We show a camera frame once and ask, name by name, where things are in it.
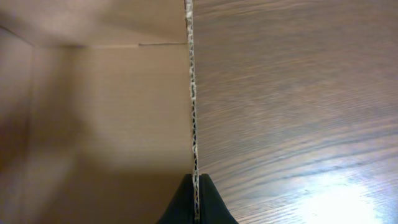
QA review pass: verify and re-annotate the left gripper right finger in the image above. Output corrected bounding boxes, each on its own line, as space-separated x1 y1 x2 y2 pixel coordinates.
199 174 238 224

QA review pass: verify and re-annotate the brown cardboard box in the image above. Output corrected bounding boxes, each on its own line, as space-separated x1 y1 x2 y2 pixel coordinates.
1 0 193 223

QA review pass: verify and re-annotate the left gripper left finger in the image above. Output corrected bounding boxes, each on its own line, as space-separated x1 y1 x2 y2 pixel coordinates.
157 174 195 224

